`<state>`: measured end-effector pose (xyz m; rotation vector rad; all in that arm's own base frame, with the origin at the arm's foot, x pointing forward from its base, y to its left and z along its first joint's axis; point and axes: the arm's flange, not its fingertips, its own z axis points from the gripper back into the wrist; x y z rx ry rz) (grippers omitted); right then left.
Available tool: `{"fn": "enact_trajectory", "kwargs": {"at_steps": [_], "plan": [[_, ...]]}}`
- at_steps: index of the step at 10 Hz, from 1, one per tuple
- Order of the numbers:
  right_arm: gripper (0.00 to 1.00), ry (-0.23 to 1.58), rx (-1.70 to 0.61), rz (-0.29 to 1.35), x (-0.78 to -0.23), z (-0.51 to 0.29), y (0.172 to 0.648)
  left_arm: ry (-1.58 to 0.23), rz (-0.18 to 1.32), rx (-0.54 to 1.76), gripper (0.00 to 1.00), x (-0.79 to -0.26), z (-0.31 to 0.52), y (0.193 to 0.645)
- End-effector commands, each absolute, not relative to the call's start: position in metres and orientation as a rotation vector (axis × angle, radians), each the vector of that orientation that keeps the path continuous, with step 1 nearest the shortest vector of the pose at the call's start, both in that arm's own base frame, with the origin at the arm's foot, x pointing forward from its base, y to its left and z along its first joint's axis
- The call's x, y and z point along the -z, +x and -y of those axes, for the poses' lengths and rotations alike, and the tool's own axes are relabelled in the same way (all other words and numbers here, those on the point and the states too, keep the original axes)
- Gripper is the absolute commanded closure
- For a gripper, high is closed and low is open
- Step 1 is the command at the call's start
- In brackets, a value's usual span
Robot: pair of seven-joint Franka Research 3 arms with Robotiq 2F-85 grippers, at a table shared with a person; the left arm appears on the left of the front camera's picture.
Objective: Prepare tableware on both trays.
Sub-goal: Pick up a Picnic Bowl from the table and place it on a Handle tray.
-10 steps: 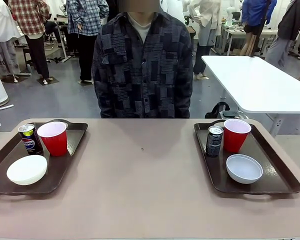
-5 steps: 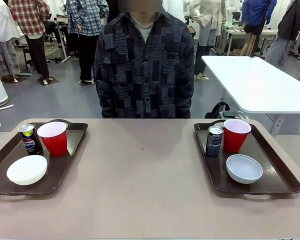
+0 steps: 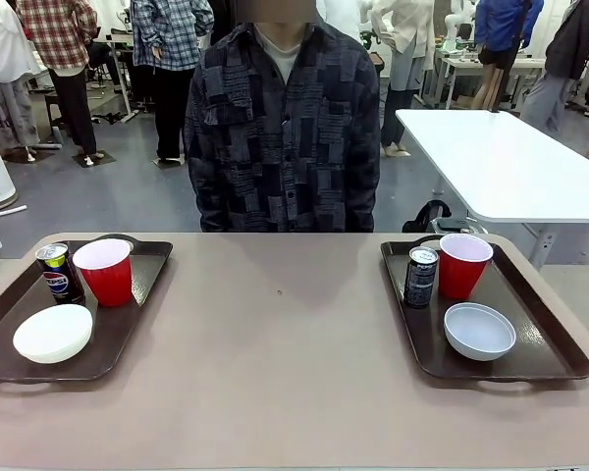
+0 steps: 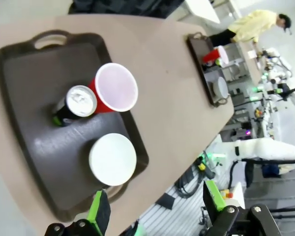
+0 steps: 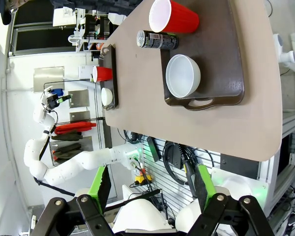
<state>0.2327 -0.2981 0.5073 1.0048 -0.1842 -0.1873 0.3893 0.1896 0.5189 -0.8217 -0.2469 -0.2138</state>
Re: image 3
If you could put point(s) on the person in dark patchwork shirt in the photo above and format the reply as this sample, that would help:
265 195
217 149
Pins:
284 147

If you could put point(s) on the white background desk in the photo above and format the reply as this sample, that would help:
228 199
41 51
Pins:
466 64

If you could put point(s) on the large white bowl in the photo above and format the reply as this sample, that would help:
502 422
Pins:
51 333

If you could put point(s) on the mannequin in blue plaid shirt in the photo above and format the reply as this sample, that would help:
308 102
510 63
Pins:
169 34

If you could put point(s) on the mannequin in white shirt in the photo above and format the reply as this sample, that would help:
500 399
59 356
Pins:
407 39

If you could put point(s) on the mannequin in dark jacket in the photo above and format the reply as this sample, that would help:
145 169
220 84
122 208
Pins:
569 44

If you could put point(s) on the person's right forearm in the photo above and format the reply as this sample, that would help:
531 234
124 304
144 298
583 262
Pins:
208 201

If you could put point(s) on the mannequin in red plaid shirt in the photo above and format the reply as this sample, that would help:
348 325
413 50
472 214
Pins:
59 34

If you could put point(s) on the mannequin in blue jacket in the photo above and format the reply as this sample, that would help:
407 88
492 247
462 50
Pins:
505 24

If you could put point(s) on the white folding table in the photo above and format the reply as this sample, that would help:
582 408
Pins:
510 162

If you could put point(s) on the black Pepsi soda can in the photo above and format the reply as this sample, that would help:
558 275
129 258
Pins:
419 284
59 282

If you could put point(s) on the red plastic cup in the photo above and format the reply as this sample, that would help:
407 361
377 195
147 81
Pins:
464 279
109 284

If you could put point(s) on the mannequin in white printed clothes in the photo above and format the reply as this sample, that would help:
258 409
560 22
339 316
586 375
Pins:
0 49

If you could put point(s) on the dark brown serving tray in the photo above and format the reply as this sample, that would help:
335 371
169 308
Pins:
535 338
118 333

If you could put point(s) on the small white bowl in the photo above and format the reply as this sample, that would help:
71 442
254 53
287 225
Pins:
478 331

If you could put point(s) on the white desk with black feet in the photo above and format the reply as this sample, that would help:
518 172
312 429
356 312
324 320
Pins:
123 73

